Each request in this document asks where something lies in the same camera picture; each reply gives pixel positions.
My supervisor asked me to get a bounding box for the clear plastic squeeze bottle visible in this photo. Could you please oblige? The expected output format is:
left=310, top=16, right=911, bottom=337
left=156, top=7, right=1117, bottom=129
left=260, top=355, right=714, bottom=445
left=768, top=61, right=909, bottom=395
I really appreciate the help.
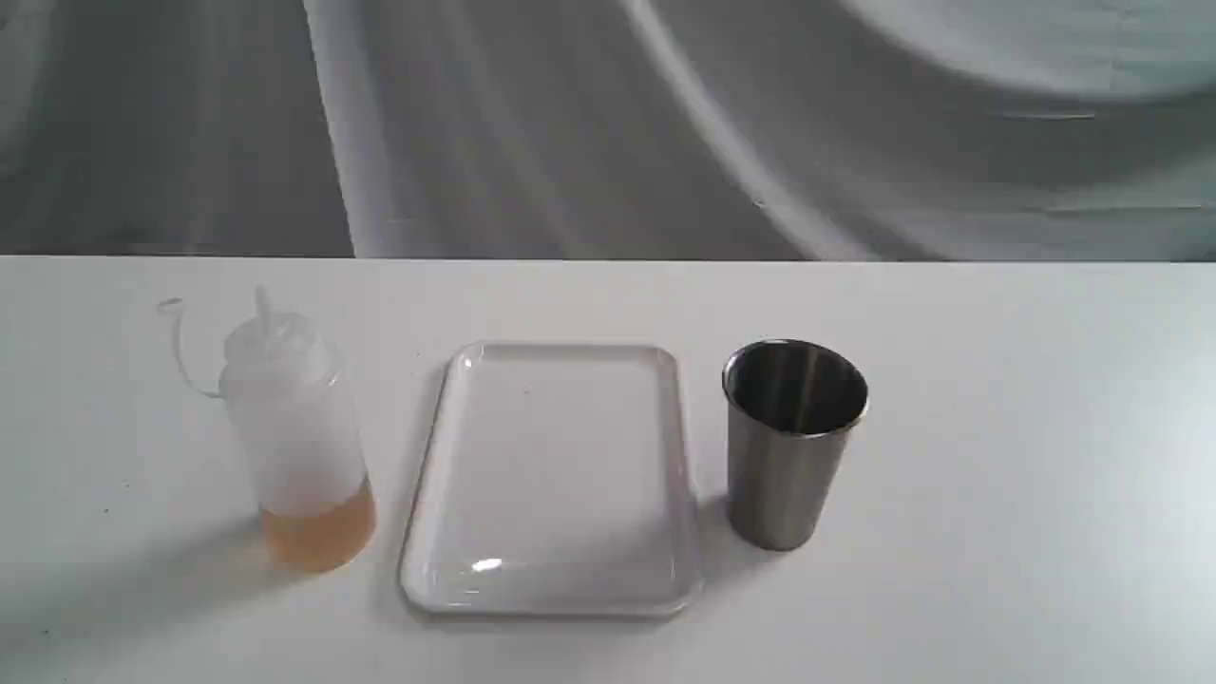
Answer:
left=157, top=285, right=377, bottom=574

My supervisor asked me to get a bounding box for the stainless steel cup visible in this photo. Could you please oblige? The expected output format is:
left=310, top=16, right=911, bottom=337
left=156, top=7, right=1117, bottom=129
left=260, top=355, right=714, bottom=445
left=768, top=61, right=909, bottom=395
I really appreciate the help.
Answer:
left=721, top=340, right=869, bottom=553

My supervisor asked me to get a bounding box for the white rectangular plastic tray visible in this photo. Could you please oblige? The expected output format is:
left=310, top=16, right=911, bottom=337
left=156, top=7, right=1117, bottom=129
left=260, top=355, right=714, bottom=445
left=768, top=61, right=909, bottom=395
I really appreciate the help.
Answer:
left=398, top=341, right=703, bottom=619

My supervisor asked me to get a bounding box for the grey fabric backdrop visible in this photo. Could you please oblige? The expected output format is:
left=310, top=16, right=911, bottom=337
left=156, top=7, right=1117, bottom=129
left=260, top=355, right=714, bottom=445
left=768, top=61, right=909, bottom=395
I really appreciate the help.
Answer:
left=1, top=1, right=1214, bottom=260

